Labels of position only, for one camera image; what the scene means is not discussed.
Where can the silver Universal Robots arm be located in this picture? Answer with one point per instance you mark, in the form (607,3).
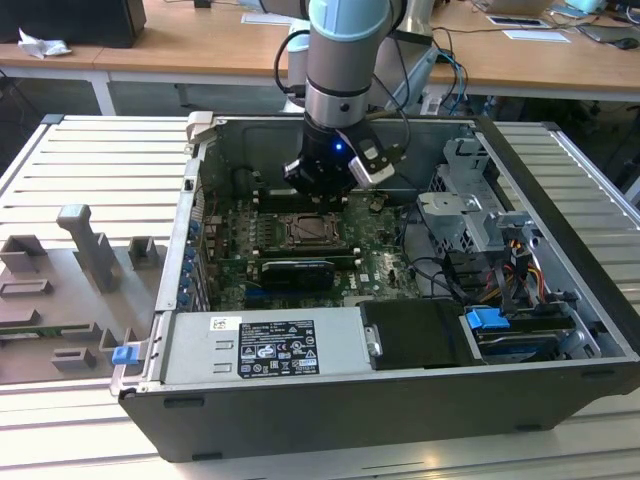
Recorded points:
(340,60)

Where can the black RAM slot bank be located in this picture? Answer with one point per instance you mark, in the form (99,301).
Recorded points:
(280,201)
(310,250)

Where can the CPU socket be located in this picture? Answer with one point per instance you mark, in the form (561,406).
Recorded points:
(287,240)

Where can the black graphics card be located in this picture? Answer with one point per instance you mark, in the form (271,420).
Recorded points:
(297,274)

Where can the green motherboard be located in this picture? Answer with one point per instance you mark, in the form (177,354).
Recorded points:
(380,270)

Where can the grey metal drive cage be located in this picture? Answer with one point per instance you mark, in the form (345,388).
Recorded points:
(450,220)

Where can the wooden desk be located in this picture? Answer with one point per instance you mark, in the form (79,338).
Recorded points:
(200,45)

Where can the black plastic air shroud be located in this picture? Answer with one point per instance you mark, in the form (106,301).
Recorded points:
(415,335)

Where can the grey power supply unit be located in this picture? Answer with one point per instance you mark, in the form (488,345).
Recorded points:
(200,350)

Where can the hard disk in blue carrier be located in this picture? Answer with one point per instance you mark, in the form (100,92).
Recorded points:
(487,319)

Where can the black open PC case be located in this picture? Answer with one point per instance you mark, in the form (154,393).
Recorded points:
(350,415)

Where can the blue case latch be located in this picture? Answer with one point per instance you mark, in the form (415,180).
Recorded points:
(124,356)

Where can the black box on desk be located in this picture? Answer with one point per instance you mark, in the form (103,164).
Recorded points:
(70,22)

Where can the grey parts rack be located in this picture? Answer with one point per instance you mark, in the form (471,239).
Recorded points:
(50,300)

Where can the crumpled white paper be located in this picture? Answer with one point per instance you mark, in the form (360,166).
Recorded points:
(42,46)

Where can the green RAM stick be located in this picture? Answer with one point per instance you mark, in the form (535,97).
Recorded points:
(40,331)

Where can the black computer mouse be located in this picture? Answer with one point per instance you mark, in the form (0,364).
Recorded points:
(627,43)

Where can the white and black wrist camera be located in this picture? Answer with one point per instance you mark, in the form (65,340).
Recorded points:
(372,162)

